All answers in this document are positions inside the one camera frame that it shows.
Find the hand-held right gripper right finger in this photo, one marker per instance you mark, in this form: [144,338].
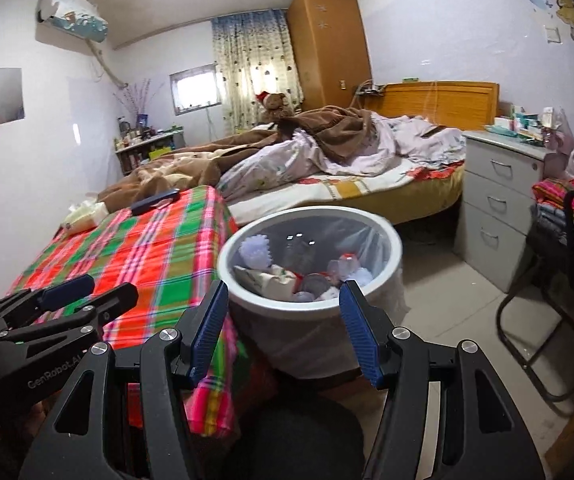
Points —
[359,330]

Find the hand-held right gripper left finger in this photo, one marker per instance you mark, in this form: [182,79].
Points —
[209,330]

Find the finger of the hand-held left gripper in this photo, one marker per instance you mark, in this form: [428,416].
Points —
[64,292]
[112,300]

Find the white foam fruit net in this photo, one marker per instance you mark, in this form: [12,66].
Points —
[362,276]
[254,252]

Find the red drink can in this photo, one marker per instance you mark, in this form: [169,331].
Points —
[312,282]

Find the cream paper bag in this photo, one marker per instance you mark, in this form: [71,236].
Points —
[257,280]

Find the white trash bin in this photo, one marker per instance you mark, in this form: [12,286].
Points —
[287,307]

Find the red green plaid tablecloth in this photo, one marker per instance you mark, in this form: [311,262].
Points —
[132,245]

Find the green tissue pack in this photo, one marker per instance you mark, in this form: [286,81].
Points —
[84,215]

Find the dark blue glasses case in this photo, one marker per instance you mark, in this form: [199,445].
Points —
[154,201]

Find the dark round seat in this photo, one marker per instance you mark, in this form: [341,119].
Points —
[302,440]

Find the floral yellow bed sheet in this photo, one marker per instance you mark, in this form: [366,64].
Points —
[357,192]

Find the cluttered shelf unit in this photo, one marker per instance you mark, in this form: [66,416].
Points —
[149,152]

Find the lavender quilt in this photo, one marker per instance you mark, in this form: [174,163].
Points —
[272,165]

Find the grey drawer cabinet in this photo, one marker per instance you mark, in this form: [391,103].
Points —
[497,195]

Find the brown blanket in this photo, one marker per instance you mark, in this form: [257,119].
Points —
[337,132]

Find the decorative branches in vase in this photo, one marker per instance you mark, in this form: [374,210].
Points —
[137,102]

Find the small window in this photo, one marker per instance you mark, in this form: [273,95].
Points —
[194,87]

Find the brown teddy bear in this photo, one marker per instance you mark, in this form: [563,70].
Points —
[273,105]

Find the stack of colourful cloths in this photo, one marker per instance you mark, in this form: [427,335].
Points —
[552,192]

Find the black folding chair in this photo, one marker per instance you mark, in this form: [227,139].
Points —
[569,220]

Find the wooden headboard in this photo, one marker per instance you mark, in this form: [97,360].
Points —
[442,102]

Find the assorted toiletry boxes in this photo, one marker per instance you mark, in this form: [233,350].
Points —
[522,122]

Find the heart print curtain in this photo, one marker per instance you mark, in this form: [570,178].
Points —
[257,60]

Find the wooden wardrobe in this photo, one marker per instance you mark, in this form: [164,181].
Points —
[327,45]

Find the square wall mirror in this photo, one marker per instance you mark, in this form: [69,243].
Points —
[4,95]

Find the wall air conditioner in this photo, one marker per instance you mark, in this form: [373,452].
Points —
[72,15]

